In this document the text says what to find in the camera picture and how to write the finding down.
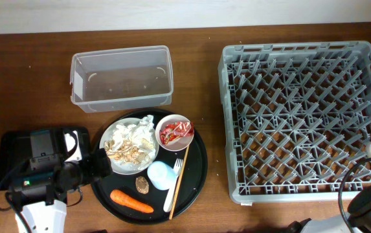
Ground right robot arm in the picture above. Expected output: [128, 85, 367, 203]
[284, 143, 371, 233]

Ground peanut shell scraps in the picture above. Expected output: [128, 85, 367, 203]
[104, 140, 150, 165]

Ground black rectangular tray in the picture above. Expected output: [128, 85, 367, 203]
[0, 127, 90, 190]

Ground clear plastic bin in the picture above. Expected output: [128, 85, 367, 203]
[69, 45, 174, 113]

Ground pink bowl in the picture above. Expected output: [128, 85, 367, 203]
[155, 114, 195, 151]

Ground orange carrot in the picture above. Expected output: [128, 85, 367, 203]
[110, 190, 154, 214]

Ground white tissue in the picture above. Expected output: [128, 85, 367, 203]
[110, 115, 156, 159]

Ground wooden chopstick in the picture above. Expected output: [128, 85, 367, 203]
[169, 145, 190, 220]

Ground white plastic fork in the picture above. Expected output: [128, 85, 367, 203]
[163, 159, 183, 212]

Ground grey dishwasher rack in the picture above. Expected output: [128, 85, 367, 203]
[218, 41, 371, 205]

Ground red snack wrapper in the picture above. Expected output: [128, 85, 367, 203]
[159, 122, 194, 146]

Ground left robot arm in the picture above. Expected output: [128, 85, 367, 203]
[2, 128, 112, 232]

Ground brown walnut shell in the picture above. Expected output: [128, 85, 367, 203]
[135, 176, 150, 194]

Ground grey plate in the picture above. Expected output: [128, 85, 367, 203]
[99, 115, 159, 175]

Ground light blue cup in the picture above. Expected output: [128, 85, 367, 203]
[147, 161, 176, 190]

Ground round black tray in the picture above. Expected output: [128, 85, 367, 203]
[91, 108, 208, 225]

